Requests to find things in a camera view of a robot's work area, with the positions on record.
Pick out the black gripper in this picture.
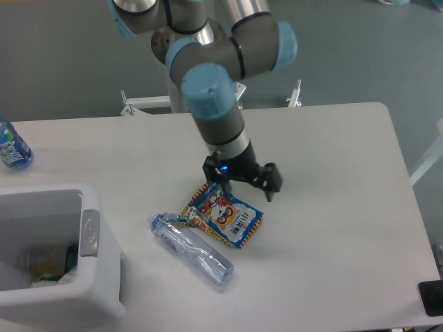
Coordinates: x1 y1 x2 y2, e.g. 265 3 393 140
202 142 283 202

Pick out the blue snack wrapper bag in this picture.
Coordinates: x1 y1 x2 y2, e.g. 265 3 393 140
181 182 263 249

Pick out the crushed clear plastic bottle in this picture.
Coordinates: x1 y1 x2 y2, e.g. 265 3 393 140
147 212 234 288

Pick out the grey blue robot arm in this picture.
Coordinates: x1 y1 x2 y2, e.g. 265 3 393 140
108 1 298 199

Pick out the white trash can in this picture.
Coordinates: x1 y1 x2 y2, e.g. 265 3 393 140
1 183 125 331

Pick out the trash inside bin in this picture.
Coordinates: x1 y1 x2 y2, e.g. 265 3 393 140
17 244 79 288

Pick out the black device at table edge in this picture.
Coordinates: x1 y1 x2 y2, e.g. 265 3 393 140
418 279 442 317

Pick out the blue labelled drink bottle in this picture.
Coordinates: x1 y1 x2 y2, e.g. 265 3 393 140
1 117 33 170

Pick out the white frame leg right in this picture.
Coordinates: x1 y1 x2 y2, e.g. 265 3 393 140
409 118 442 185

